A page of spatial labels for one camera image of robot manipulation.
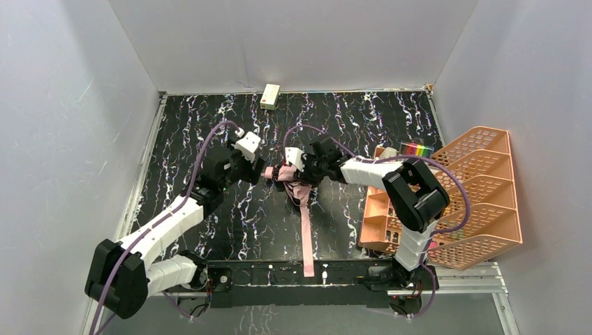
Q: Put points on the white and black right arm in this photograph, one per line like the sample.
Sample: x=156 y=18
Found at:
x=417 y=197

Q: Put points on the orange plastic desk organizer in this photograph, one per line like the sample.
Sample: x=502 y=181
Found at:
x=481 y=159

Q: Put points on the white eraser in organizer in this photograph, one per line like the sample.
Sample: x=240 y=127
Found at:
x=388 y=152

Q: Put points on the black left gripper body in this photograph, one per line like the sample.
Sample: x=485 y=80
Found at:
x=250 y=169

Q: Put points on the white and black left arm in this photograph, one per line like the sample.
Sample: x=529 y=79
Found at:
x=124 y=273

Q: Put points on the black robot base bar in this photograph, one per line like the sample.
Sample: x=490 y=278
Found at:
x=283 y=283

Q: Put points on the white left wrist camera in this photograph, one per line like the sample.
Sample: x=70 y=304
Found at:
x=248 y=143

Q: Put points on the small white box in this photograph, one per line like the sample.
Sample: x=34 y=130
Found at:
x=270 y=97

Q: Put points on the pink and black folding umbrella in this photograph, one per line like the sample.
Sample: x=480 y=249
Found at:
x=298 y=192

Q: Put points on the pack of coloured markers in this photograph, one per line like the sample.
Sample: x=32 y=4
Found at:
x=415 y=149

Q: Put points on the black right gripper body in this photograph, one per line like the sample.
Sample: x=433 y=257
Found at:
x=299 y=170

